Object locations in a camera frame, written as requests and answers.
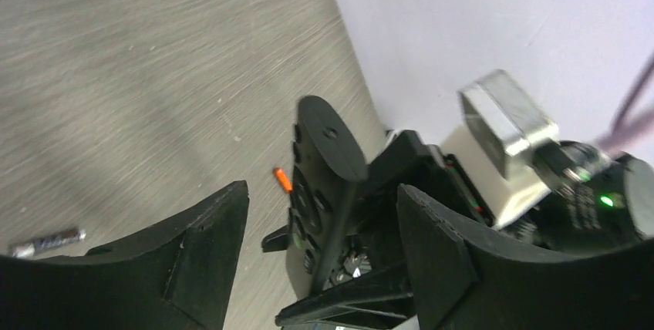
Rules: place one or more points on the black remote control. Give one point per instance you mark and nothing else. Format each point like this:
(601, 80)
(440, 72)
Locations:
(328, 170)

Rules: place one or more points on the orange battery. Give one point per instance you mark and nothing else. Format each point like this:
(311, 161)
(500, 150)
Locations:
(283, 180)

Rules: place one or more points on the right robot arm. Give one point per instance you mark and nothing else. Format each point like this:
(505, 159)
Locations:
(594, 218)

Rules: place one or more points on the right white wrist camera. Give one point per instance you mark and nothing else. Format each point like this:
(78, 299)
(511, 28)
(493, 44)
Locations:
(495, 144)

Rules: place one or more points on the black battery near remotes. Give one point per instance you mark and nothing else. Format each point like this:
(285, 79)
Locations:
(39, 245)

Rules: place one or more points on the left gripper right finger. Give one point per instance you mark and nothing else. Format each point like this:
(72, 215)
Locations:
(465, 275)

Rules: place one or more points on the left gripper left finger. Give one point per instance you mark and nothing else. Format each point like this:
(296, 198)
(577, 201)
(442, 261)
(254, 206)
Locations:
(175, 274)

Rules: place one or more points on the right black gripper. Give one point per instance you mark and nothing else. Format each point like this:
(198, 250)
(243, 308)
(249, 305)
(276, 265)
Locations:
(383, 299)

